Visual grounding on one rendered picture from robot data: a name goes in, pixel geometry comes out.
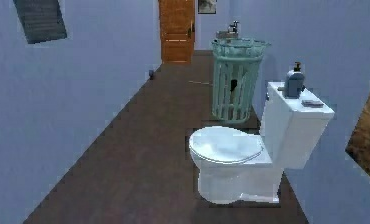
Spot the green slatted sink stand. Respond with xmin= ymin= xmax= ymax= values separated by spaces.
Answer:
xmin=211 ymin=37 xmax=271 ymax=122

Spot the orange wooden door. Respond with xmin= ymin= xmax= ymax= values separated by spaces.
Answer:
xmin=158 ymin=0 xmax=196 ymax=64

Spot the silver faucet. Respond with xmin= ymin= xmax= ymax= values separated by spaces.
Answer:
xmin=215 ymin=20 xmax=241 ymax=40

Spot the white toilet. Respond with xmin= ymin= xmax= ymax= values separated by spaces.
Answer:
xmin=188 ymin=80 xmax=336 ymax=205

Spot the grey soap dispenser bottle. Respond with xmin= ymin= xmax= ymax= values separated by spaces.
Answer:
xmin=283 ymin=61 xmax=307 ymax=99

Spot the small grey flat bar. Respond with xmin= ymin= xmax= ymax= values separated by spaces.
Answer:
xmin=301 ymin=99 xmax=325 ymax=109

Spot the framed wall picture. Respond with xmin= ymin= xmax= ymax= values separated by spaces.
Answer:
xmin=197 ymin=0 xmax=217 ymax=15

